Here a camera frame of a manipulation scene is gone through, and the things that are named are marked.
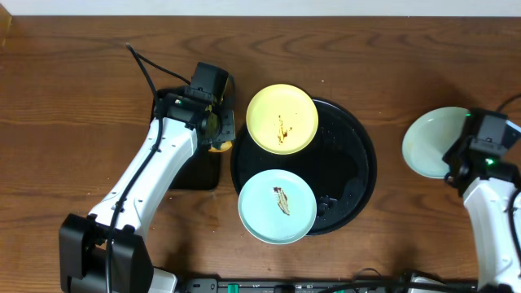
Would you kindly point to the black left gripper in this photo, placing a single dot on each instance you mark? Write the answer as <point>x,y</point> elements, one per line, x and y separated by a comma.
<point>224,133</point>

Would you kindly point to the yellow sponge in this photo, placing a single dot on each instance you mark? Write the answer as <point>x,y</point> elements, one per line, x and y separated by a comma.
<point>221,147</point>

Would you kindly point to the yellow plate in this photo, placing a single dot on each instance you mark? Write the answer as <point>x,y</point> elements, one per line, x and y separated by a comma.
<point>282,119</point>

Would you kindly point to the light green plate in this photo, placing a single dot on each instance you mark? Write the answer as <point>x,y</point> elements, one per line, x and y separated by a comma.
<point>277,207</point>
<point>428,139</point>

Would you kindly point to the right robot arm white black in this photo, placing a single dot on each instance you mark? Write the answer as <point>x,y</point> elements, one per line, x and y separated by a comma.
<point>490,190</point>

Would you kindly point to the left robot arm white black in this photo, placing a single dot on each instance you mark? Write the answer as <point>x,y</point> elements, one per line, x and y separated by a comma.
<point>105,251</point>

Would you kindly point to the black rectangular tray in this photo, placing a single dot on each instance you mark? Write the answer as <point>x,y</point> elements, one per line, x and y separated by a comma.
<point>195,171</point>

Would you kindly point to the black round tray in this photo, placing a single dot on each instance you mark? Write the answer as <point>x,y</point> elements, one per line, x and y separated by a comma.
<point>339,165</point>

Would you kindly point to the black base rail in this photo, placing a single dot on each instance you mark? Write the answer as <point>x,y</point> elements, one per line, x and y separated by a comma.
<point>216,284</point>

